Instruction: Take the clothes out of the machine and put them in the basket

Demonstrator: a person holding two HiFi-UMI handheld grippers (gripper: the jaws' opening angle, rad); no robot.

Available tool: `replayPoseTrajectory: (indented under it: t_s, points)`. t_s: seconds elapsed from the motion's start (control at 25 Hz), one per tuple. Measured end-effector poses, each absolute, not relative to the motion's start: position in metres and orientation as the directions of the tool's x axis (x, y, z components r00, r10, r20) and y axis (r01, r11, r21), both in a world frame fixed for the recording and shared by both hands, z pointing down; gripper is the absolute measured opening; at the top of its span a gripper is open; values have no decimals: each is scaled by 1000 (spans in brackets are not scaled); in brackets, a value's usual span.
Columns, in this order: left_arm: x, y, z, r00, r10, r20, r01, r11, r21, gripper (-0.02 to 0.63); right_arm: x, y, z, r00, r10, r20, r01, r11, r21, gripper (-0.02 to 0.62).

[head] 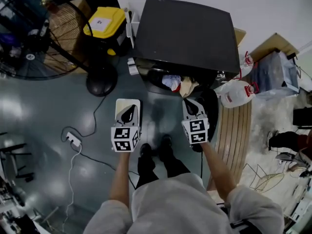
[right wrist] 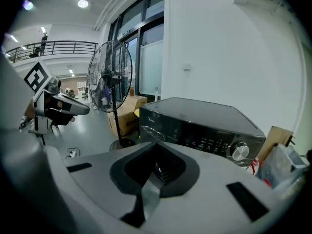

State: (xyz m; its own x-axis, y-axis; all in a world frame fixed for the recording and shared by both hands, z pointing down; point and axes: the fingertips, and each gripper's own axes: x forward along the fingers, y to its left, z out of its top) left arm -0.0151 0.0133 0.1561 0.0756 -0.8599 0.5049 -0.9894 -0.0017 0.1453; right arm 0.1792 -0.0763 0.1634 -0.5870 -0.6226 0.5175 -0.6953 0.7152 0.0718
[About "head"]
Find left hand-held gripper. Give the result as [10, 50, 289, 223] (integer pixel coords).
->
[111, 104, 141, 153]

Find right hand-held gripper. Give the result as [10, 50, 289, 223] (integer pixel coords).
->
[181, 98, 210, 145]

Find cream plastic laundry basket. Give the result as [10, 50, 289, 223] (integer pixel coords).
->
[114, 98, 142, 129]

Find beige clothes piece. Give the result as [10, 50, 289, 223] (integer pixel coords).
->
[179, 76, 200, 98]

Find lilac clothes piece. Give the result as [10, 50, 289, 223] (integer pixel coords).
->
[162, 74, 182, 91]

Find black washing machine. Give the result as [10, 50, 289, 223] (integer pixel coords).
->
[133, 0, 241, 98]

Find person's left forearm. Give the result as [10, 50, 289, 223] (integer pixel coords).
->
[108, 151, 131, 208]

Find person's right forearm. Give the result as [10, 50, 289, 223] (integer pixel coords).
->
[199, 141, 238, 202]

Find person's left black shoe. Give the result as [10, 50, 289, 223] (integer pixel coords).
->
[140, 142, 153, 158]

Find wooden slat board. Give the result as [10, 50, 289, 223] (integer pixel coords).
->
[207, 98, 253, 191]

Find white stick floor cleaner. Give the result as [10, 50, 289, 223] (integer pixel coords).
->
[124, 7, 140, 76]

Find person's black trousers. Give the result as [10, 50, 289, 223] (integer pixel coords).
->
[135, 150, 191, 190]

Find white power strip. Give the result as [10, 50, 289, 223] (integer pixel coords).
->
[65, 132, 83, 147]

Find small cardboard sheet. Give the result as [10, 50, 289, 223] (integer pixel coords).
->
[234, 27, 247, 47]

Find plastic-wrapped grey cabinet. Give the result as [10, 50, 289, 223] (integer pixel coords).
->
[251, 49, 300, 99]

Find person's light grey shirt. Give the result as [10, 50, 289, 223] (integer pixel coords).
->
[82, 173, 285, 234]

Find black bin with yellow lid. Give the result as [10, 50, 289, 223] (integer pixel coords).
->
[82, 6, 130, 57]

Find large cardboard sheet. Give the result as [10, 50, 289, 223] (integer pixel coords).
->
[248, 32, 300, 62]

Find black cabinet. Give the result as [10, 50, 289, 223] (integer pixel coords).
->
[292, 106, 312, 129]

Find plain brown cardboard box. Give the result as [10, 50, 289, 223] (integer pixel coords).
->
[70, 0, 93, 19]

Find amber liquid bottle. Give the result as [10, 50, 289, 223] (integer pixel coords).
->
[40, 0, 59, 13]

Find black fan cable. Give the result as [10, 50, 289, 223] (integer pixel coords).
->
[60, 95, 108, 143]

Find black pedestal fan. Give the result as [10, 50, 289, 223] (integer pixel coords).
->
[0, 0, 119, 97]

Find thin black power cable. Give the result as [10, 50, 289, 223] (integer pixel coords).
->
[80, 152, 137, 190]

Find white power strip cable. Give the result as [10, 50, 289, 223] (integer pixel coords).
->
[62, 144, 83, 232]

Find white wire fan guard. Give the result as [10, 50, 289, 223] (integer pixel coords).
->
[243, 163, 286, 193]

